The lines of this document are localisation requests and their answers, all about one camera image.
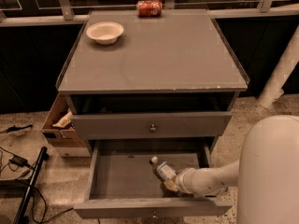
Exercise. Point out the white paper bowl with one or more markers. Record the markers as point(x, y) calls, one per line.
point(105, 33)

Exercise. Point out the white pipe post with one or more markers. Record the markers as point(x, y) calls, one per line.
point(273, 88)

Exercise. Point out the crumpled paper wrapper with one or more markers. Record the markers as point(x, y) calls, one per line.
point(64, 121)

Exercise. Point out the black pole stand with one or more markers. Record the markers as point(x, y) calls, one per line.
point(30, 187)

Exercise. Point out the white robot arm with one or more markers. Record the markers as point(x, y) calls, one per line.
point(267, 174)

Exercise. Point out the cardboard box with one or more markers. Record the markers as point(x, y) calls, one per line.
point(65, 140)

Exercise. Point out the grey drawer cabinet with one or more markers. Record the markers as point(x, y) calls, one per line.
point(181, 52)

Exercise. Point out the clear blue-label plastic bottle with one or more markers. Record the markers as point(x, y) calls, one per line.
point(162, 168)

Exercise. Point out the orange soda can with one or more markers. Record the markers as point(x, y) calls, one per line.
point(149, 8)

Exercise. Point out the metal window railing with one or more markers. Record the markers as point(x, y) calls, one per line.
point(25, 12)

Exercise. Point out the grey top drawer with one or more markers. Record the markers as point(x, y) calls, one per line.
point(133, 116)

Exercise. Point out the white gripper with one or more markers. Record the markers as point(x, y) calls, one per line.
point(183, 179)

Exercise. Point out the grey open middle drawer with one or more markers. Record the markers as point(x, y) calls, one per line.
point(122, 182)

